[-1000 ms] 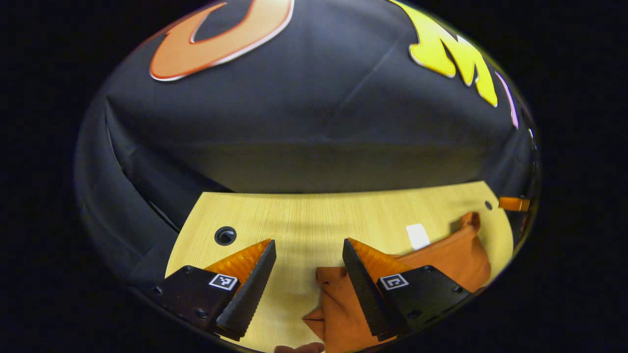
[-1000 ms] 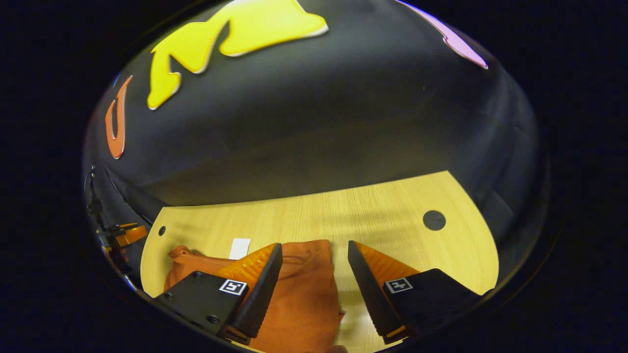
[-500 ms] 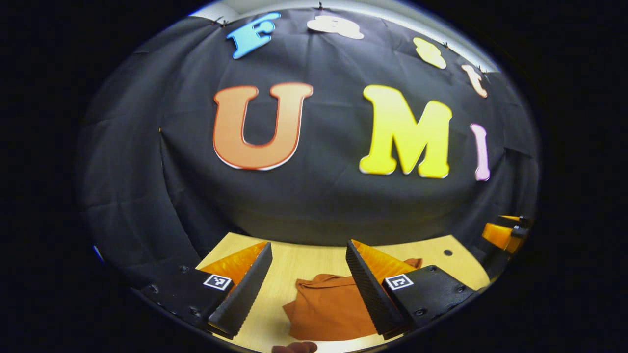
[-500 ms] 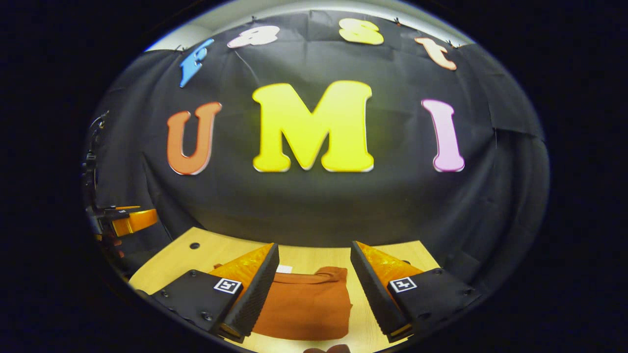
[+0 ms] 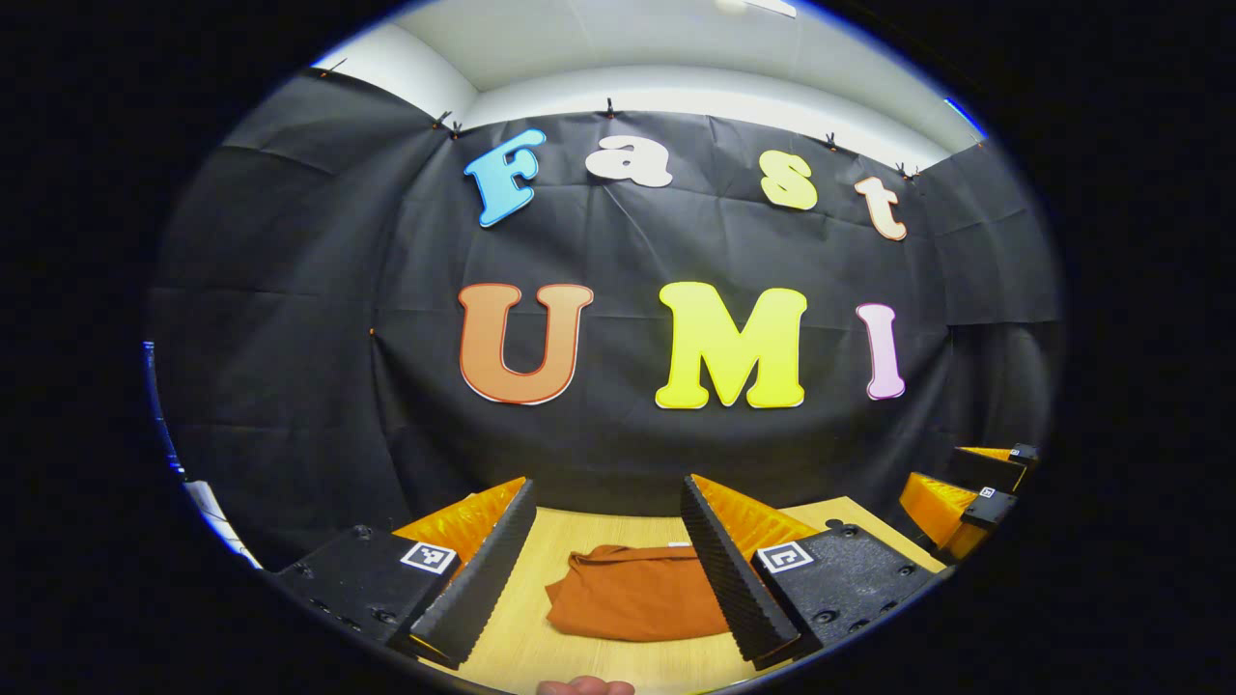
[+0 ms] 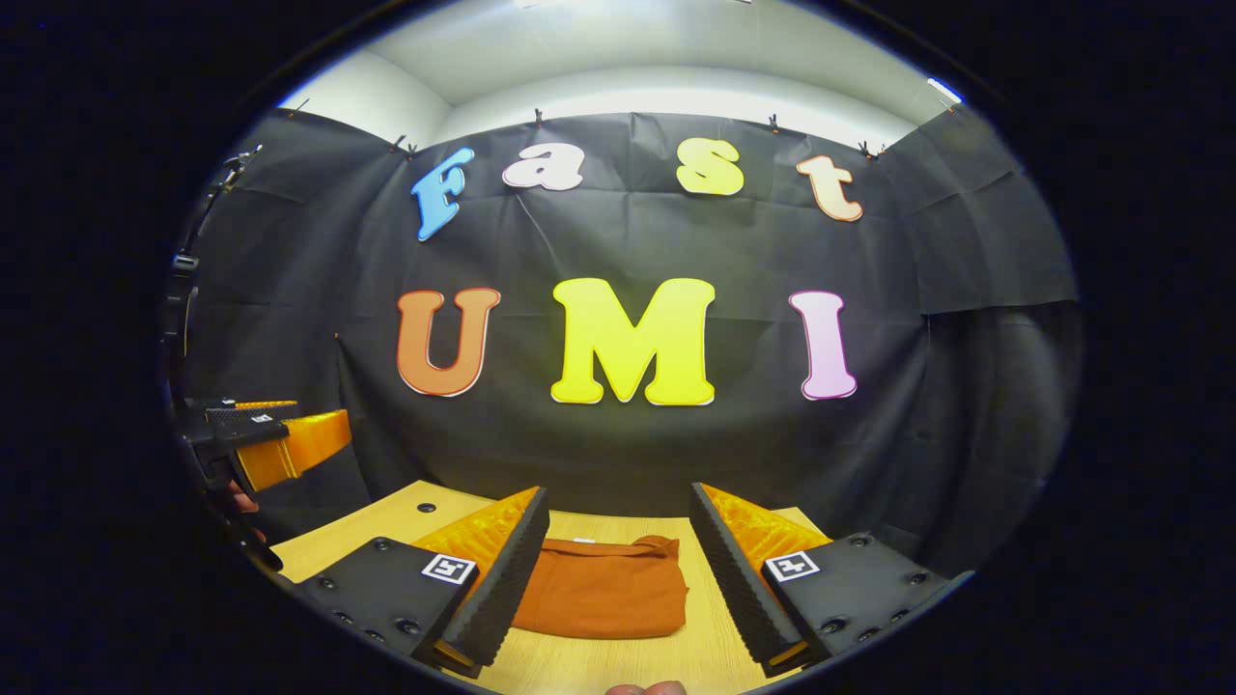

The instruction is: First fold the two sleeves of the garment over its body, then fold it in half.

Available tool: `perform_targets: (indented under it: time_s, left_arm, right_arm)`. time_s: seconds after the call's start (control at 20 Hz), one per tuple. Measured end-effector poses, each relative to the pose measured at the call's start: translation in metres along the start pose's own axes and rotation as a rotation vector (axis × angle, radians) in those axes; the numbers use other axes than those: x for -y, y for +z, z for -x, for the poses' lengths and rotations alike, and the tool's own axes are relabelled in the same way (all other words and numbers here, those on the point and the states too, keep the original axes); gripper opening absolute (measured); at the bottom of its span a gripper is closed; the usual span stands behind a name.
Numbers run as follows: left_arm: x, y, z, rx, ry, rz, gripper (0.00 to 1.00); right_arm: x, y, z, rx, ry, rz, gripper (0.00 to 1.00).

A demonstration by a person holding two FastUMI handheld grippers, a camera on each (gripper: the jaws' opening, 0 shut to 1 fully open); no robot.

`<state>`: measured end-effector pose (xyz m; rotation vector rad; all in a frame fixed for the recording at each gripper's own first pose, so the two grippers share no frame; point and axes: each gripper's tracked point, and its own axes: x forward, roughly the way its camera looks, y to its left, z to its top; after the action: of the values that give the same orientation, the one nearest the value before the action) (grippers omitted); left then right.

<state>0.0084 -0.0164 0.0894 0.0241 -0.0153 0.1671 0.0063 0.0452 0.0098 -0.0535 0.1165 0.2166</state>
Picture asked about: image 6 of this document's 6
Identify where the rust orange knit garment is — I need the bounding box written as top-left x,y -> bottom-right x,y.
510,536 -> 689,640

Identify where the black backdrop cloth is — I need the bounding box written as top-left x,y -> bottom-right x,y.
169,106 -> 1082,580

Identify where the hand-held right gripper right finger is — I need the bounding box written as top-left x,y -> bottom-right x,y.
688,482 -> 976,679

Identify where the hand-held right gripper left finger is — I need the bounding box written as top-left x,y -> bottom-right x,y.
293,486 -> 551,680

